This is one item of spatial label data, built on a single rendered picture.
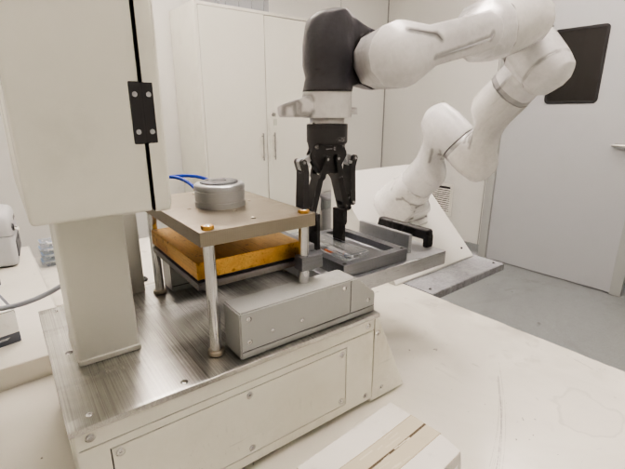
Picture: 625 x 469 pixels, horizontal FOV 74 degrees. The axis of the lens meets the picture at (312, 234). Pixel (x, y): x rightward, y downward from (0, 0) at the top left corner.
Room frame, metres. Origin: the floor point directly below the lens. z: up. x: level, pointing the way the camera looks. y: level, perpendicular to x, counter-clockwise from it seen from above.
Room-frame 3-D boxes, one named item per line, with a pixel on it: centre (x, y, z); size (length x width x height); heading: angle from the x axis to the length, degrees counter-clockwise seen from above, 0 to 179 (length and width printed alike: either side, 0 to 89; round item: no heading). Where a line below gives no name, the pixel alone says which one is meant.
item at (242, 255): (0.66, 0.15, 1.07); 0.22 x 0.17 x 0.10; 37
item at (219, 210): (0.65, 0.18, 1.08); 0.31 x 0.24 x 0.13; 37
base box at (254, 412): (0.67, 0.15, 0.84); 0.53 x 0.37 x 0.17; 127
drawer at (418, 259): (0.84, -0.10, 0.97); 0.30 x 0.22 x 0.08; 127
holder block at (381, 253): (0.81, -0.06, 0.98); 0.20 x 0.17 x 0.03; 37
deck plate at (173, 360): (0.63, 0.17, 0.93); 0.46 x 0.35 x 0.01; 127
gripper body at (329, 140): (0.79, -0.03, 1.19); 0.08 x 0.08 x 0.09
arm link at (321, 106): (0.79, 0.00, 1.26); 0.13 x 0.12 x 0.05; 37
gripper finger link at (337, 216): (0.80, -0.05, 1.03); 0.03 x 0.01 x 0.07; 37
